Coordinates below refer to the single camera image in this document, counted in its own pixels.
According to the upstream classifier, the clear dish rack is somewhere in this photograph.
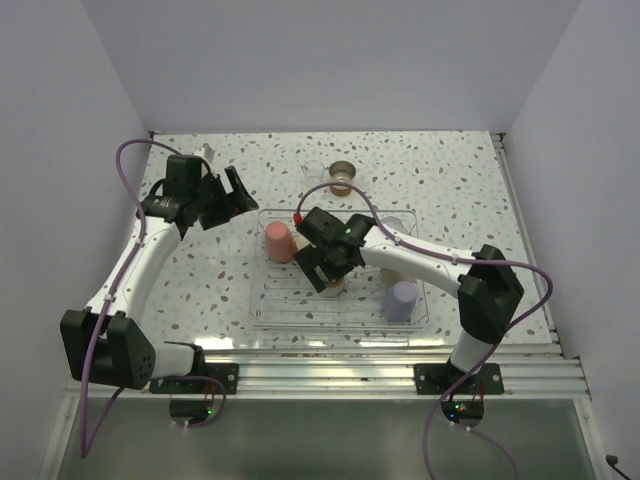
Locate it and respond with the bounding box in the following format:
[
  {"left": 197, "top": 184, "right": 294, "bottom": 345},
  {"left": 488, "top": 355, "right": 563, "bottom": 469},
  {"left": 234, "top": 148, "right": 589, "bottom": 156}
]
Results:
[{"left": 247, "top": 208, "right": 432, "bottom": 331}]

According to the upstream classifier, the clear glass tumbler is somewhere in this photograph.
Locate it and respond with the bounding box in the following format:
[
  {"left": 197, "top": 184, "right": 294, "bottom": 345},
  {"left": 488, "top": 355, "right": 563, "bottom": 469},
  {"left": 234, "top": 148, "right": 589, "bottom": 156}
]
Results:
[{"left": 382, "top": 216, "right": 410, "bottom": 235}]

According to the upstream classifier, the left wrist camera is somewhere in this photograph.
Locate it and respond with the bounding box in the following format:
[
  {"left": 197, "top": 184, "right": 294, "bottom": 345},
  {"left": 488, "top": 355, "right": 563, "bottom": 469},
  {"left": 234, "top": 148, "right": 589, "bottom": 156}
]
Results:
[{"left": 194, "top": 143, "right": 215, "bottom": 174}]

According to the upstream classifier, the steel cup back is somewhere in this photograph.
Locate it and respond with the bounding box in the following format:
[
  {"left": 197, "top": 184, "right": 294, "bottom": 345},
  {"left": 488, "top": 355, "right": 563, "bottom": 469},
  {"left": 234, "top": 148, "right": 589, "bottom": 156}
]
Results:
[{"left": 329, "top": 161, "right": 356, "bottom": 197}]

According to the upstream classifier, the controller board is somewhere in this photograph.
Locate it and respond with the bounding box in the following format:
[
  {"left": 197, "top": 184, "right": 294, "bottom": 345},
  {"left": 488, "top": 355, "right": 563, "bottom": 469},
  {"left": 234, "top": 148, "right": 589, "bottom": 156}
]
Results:
[
  {"left": 440, "top": 400, "right": 485, "bottom": 428},
  {"left": 169, "top": 399, "right": 226, "bottom": 428}
]

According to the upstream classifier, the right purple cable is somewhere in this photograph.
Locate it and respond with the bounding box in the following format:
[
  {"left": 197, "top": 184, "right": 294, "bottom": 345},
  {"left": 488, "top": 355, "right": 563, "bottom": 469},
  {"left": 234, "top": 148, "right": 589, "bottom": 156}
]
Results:
[{"left": 297, "top": 182, "right": 554, "bottom": 480}]

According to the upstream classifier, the purple cable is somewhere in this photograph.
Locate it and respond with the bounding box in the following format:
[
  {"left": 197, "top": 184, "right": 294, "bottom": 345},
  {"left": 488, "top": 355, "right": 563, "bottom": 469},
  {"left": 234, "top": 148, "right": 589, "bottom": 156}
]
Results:
[
  {"left": 297, "top": 182, "right": 554, "bottom": 480},
  {"left": 79, "top": 139, "right": 201, "bottom": 459}
]

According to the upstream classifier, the steel cup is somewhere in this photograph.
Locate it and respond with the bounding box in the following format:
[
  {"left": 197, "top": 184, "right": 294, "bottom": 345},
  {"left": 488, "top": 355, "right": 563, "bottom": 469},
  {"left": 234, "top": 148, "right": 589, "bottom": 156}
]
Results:
[
  {"left": 329, "top": 161, "right": 356, "bottom": 197},
  {"left": 295, "top": 235, "right": 311, "bottom": 252},
  {"left": 319, "top": 278, "right": 346, "bottom": 298}
]

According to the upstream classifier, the clear glass mug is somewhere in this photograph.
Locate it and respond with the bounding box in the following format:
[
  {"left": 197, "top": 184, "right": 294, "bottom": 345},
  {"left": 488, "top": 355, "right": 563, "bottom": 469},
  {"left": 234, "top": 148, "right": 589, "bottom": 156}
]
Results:
[{"left": 301, "top": 160, "right": 326, "bottom": 186}]

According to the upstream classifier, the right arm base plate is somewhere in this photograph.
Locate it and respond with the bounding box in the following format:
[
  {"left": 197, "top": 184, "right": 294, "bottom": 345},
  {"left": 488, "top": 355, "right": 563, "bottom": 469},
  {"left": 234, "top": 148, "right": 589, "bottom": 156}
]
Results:
[{"left": 413, "top": 363, "right": 505, "bottom": 395}]

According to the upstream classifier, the left controller board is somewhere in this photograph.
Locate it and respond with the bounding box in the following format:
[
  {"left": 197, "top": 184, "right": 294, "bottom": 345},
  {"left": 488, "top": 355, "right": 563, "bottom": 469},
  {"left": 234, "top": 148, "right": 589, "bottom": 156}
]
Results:
[{"left": 169, "top": 399, "right": 226, "bottom": 428}]

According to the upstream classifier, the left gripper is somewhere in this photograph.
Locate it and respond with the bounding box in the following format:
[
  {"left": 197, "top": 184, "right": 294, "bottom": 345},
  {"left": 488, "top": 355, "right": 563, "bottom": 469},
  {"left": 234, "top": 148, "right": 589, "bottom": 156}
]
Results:
[{"left": 191, "top": 166, "right": 257, "bottom": 230}]

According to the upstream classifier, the purple cup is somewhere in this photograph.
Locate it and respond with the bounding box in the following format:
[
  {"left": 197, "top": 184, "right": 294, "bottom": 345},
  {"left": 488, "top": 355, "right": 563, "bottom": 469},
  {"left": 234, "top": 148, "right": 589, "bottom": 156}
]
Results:
[{"left": 382, "top": 281, "right": 418, "bottom": 323}]

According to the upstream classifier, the tall beige cup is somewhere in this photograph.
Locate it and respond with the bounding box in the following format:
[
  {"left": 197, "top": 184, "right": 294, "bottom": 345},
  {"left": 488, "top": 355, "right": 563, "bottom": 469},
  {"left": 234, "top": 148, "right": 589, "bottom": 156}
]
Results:
[{"left": 380, "top": 268, "right": 415, "bottom": 288}]

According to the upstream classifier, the pink cup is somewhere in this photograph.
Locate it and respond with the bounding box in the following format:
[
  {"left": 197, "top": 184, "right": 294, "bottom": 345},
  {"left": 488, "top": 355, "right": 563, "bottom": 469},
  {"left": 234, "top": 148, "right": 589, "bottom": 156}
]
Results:
[{"left": 265, "top": 221, "right": 296, "bottom": 264}]

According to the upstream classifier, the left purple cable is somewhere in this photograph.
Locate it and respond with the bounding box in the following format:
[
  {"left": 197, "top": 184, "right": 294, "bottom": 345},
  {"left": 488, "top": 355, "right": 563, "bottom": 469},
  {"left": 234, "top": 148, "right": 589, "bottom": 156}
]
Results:
[{"left": 79, "top": 139, "right": 201, "bottom": 459}]

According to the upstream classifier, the aluminium frame rail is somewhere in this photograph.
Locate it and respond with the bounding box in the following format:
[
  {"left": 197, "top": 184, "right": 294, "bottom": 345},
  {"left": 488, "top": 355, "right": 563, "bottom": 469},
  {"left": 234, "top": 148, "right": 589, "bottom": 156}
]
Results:
[{"left": 63, "top": 352, "right": 594, "bottom": 400}]

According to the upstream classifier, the right controller board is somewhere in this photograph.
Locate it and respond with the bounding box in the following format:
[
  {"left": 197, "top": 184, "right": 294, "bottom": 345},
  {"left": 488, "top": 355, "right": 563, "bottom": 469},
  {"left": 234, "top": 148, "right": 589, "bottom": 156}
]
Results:
[{"left": 440, "top": 400, "right": 485, "bottom": 428}]

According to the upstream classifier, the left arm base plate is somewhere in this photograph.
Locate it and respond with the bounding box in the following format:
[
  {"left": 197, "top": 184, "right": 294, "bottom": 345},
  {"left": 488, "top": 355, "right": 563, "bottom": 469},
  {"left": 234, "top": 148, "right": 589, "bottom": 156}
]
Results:
[{"left": 149, "top": 363, "right": 240, "bottom": 395}]

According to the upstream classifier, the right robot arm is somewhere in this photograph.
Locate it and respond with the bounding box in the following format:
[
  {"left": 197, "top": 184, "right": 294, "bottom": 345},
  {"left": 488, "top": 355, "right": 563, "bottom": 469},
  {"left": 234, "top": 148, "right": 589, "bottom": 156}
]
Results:
[{"left": 293, "top": 207, "right": 524, "bottom": 393}]

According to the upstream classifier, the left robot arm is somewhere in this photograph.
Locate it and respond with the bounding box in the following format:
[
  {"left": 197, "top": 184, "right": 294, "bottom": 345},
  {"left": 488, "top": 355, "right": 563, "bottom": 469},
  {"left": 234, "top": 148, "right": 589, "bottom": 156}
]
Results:
[{"left": 60, "top": 155, "right": 258, "bottom": 393}]

